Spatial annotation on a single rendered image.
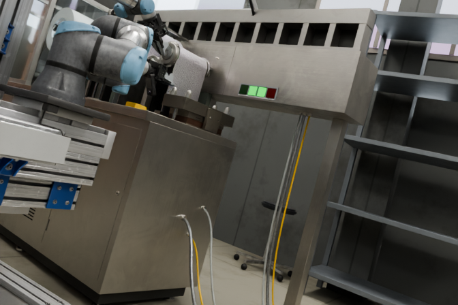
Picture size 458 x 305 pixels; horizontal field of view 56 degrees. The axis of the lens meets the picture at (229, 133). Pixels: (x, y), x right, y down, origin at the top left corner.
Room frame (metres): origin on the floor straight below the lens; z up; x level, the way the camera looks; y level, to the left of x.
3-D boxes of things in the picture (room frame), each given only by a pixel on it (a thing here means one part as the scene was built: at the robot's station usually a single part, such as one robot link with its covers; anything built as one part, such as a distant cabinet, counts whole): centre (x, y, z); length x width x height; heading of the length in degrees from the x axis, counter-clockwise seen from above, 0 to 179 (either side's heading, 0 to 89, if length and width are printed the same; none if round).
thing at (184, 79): (2.33, 0.30, 1.11); 0.23 x 0.01 x 0.18; 141
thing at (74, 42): (1.25, 0.50, 0.98); 0.13 x 0.12 x 0.14; 103
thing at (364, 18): (2.97, 0.69, 1.55); 3.08 x 0.08 x 0.23; 51
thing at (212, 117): (2.24, 0.10, 0.97); 0.10 x 0.03 x 0.11; 141
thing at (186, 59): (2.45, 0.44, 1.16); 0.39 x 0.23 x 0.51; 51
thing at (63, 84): (1.25, 0.50, 0.87); 0.15 x 0.15 x 0.10
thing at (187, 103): (2.28, 0.18, 1.00); 0.40 x 0.16 x 0.06; 141
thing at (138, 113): (2.89, 1.13, 0.88); 2.52 x 0.66 x 0.04; 51
